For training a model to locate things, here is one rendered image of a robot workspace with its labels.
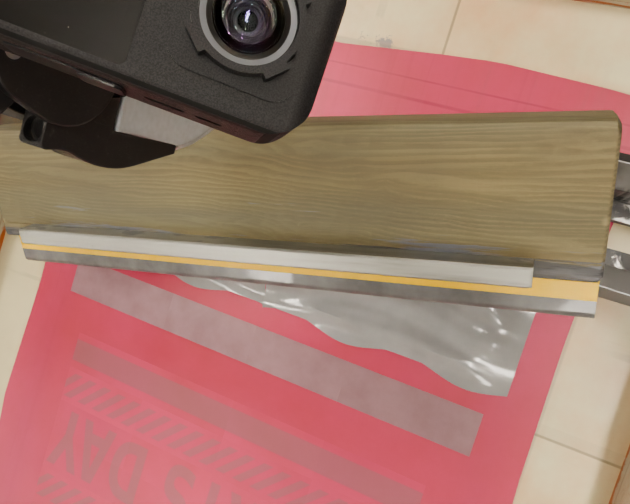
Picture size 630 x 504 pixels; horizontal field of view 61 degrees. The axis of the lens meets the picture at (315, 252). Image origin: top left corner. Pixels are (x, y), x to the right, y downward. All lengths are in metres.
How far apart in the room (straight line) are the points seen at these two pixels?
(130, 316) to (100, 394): 0.07
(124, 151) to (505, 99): 0.26
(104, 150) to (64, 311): 0.31
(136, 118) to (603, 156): 0.19
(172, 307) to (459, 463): 0.24
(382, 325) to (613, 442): 0.16
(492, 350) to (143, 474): 0.29
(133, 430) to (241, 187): 0.25
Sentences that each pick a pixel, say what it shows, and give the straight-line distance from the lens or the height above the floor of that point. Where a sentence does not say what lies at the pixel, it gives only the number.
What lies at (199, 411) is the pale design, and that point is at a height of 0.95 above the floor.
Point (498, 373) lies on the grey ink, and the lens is 0.38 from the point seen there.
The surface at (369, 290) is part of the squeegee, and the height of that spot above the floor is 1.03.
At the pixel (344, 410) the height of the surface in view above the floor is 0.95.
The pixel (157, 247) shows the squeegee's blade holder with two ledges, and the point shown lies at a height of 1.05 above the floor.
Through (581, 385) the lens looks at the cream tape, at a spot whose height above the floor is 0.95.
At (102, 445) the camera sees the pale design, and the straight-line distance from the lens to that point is 0.50.
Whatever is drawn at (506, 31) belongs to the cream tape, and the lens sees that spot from 0.40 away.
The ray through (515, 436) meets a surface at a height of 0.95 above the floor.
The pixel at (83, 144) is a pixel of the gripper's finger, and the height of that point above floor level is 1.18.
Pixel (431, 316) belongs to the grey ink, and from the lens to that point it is 0.37.
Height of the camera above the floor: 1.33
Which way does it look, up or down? 72 degrees down
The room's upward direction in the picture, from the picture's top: 85 degrees counter-clockwise
